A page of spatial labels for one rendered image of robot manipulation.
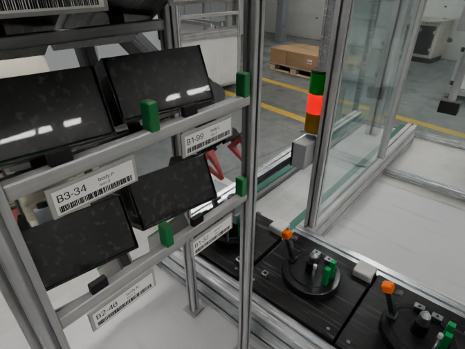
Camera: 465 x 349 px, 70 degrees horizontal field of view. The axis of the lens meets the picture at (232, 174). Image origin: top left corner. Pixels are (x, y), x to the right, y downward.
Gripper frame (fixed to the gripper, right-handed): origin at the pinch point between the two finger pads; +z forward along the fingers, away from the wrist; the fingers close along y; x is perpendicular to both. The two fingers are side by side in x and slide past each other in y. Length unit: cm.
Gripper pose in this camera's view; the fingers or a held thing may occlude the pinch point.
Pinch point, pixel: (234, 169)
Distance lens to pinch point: 84.4
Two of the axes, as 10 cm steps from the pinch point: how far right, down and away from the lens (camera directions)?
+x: -5.4, 3.4, 7.7
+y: 6.6, -4.0, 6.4
